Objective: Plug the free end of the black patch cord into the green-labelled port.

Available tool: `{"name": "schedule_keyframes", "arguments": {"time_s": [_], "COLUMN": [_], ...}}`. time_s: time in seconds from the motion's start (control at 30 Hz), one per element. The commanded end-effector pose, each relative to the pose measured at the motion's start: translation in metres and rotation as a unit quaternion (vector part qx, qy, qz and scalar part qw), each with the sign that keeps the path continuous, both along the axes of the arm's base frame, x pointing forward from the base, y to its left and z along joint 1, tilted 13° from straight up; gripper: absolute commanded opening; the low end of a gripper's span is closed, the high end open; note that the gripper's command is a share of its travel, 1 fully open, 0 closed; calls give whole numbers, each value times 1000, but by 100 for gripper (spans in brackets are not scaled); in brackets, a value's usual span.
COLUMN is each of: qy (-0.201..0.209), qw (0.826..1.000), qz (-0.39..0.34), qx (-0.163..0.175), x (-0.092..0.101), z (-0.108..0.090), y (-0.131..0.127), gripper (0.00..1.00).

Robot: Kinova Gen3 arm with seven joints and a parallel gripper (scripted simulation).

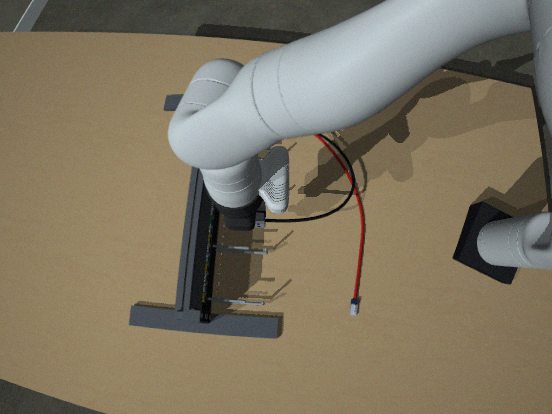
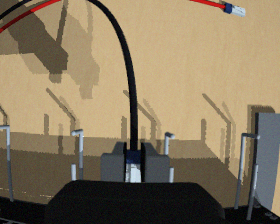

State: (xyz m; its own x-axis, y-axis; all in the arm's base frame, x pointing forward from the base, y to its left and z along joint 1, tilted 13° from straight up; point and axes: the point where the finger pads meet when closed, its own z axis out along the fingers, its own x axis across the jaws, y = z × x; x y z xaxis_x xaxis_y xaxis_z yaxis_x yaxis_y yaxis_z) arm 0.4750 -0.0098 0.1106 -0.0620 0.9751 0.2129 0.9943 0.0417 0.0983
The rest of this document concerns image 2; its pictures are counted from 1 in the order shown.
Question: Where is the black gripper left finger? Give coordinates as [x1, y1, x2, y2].
[101, 142, 127, 182]

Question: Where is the black patch cord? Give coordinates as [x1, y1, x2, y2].
[0, 0, 138, 151]

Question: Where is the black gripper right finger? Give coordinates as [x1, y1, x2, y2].
[140, 142, 170, 183]

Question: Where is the red cable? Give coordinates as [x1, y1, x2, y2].
[0, 0, 226, 33]

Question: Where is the grey cable plug with dark blue boot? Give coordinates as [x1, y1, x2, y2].
[224, 3, 245, 17]

